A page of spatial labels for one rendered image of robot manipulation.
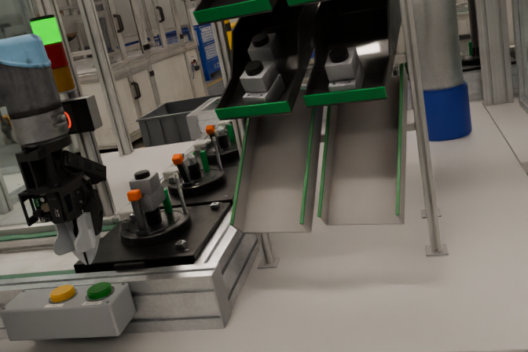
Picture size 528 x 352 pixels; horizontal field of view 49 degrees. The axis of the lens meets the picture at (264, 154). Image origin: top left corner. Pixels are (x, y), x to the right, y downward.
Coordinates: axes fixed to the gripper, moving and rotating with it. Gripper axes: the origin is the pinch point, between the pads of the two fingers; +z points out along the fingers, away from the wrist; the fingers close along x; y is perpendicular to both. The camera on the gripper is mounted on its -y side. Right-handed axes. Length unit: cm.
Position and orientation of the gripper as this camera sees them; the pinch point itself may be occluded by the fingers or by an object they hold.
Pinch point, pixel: (89, 254)
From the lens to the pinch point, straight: 98.6
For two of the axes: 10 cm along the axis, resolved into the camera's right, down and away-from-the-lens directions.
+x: 9.6, -1.2, -2.6
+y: -2.1, 3.0, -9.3
